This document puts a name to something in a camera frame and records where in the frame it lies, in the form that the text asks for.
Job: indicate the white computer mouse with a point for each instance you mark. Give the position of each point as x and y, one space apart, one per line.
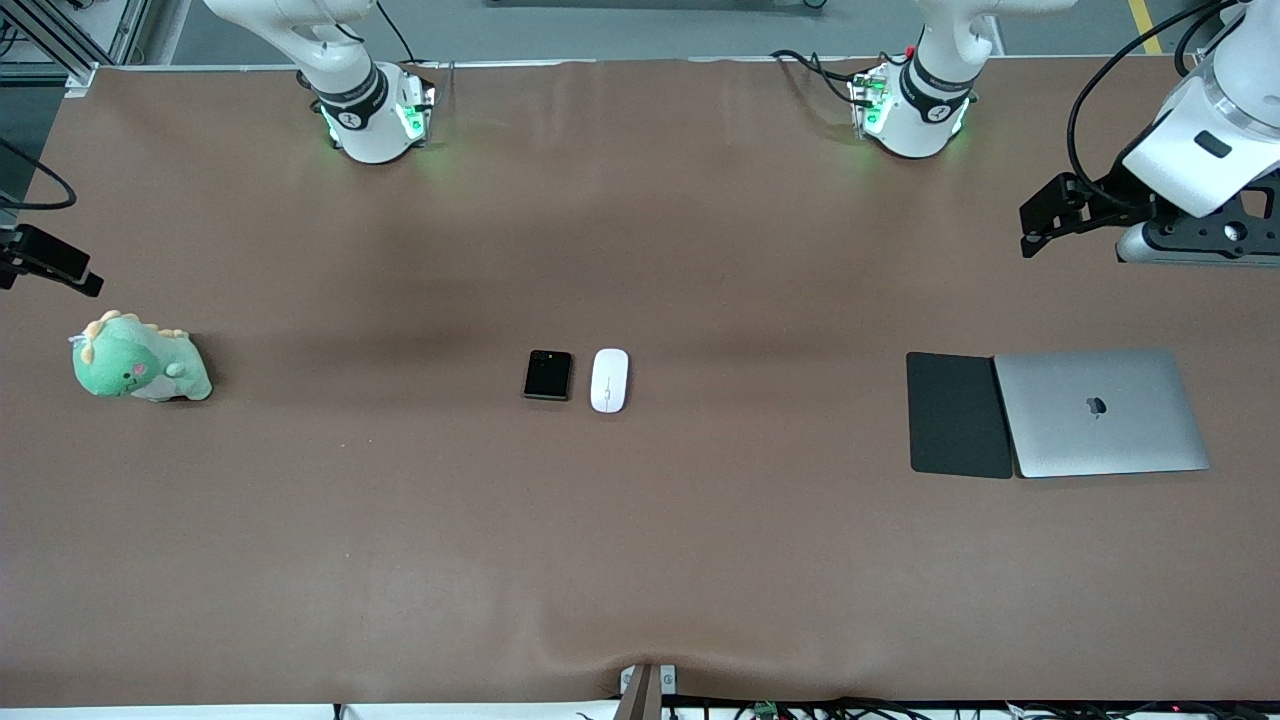
609 380

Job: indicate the green dinosaur plush toy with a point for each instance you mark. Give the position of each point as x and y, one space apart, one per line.
130 365

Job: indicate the black phone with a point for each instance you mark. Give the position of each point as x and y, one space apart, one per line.
548 376

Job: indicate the silver closed laptop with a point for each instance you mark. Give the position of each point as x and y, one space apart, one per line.
1100 440

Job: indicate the aluminium frame profile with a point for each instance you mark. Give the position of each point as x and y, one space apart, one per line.
60 45

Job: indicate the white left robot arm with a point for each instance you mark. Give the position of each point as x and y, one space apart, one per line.
915 130

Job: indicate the brown table cover mat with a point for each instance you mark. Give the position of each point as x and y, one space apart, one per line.
640 550

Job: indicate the black mouse pad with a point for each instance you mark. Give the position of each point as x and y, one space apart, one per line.
955 415

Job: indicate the camera bracket at table edge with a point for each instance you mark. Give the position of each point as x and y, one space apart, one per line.
640 700

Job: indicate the black left camera mount plate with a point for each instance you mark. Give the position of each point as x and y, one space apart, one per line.
1200 232

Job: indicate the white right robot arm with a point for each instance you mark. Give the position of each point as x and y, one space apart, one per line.
375 140

